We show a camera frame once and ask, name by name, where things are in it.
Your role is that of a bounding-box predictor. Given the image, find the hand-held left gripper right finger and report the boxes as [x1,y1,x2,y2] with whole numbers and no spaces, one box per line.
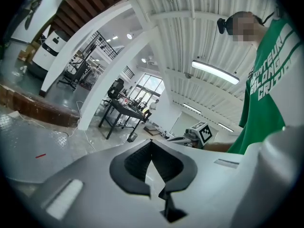
[152,139,244,228]

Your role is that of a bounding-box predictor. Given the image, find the person's green t-shirt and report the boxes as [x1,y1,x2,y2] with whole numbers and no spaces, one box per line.
[227,15,302,155]

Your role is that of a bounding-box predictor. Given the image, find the pile of cardboard boxes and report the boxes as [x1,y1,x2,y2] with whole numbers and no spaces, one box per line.
[18,41,41,63]

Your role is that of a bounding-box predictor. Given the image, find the black office chair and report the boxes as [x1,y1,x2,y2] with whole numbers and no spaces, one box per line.
[107,78,125,99]

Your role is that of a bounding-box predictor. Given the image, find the brown platform edge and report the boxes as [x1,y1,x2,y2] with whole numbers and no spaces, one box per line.
[0,83,80,128]

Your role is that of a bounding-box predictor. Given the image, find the metal platform trolley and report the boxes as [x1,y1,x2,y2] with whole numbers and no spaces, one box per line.
[0,114,100,182]

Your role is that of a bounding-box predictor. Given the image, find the black table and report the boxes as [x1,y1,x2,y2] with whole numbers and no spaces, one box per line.
[98,98,147,140]

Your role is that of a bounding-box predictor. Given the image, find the black balcony railing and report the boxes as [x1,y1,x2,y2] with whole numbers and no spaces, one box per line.
[79,31,124,61]

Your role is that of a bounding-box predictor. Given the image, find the person's head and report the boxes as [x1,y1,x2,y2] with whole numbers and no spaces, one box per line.
[227,10,266,47]

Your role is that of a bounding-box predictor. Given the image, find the black mesh waste bin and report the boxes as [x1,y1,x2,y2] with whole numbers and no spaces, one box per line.
[126,132,139,143]

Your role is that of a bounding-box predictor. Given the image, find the long ceiling light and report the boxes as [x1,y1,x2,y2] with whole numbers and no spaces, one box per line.
[191,59,240,85]

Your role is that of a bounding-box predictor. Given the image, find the black head camera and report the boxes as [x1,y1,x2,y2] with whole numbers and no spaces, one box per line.
[216,17,230,35]

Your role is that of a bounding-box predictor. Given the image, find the glass entrance doors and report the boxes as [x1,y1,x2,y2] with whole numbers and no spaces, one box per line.
[129,74,166,109]

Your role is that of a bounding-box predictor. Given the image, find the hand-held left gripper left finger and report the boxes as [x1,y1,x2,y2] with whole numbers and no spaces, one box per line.
[30,139,167,228]

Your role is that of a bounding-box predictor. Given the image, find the long white cable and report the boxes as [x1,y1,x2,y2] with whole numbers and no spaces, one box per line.
[67,100,95,152]

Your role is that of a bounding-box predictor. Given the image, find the white service robot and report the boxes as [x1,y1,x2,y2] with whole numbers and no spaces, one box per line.
[27,29,69,80]

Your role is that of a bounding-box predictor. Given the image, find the person's right forearm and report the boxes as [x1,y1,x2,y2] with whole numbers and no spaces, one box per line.
[204,141,233,153]

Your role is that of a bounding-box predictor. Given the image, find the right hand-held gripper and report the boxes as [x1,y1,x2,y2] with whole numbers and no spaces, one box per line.
[165,121,213,149]

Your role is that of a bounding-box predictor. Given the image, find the white pillar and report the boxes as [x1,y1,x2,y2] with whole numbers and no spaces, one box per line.
[77,26,167,131]

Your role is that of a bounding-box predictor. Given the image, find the wooden staircase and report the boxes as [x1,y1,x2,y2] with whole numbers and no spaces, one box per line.
[51,0,128,37]

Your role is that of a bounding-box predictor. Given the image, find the low wooden steps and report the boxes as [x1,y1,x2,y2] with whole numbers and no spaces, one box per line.
[143,124,162,136]

